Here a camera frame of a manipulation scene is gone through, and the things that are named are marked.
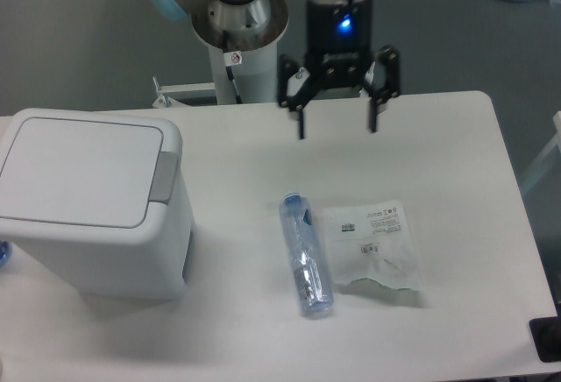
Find black clamp at table edge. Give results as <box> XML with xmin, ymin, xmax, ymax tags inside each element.
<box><xmin>529</xmin><ymin>316</ymin><xmax>560</xmax><ymax>363</ymax></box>

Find torn white plastic bag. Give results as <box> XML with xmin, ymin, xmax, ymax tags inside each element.
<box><xmin>323</xmin><ymin>200</ymin><xmax>424</xmax><ymax>292</ymax></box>

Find white plastic trash can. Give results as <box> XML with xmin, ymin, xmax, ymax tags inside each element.
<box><xmin>1</xmin><ymin>109</ymin><xmax>195</xmax><ymax>300</ymax></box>

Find clear plastic water bottle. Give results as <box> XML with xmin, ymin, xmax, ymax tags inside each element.
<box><xmin>279</xmin><ymin>192</ymin><xmax>334</xmax><ymax>317</ymax></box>

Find white frame at right edge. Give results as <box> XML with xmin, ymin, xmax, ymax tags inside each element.
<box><xmin>519</xmin><ymin>111</ymin><xmax>560</xmax><ymax>197</ymax></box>

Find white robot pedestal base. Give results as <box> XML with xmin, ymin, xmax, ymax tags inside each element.
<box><xmin>157</xmin><ymin>0</ymin><xmax>288</xmax><ymax>107</ymax></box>

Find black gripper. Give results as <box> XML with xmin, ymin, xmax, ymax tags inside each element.
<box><xmin>277</xmin><ymin>0</ymin><xmax>401</xmax><ymax>139</ymax></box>

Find blue object at left edge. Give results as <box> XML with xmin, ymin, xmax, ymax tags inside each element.
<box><xmin>0</xmin><ymin>241</ymin><xmax>12</xmax><ymax>267</ymax></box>

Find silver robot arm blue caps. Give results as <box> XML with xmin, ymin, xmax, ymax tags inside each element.
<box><xmin>151</xmin><ymin>0</ymin><xmax>401</xmax><ymax>131</ymax></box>

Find black cable on pedestal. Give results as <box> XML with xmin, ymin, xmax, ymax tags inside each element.
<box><xmin>221</xmin><ymin>29</ymin><xmax>244</xmax><ymax>105</ymax></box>

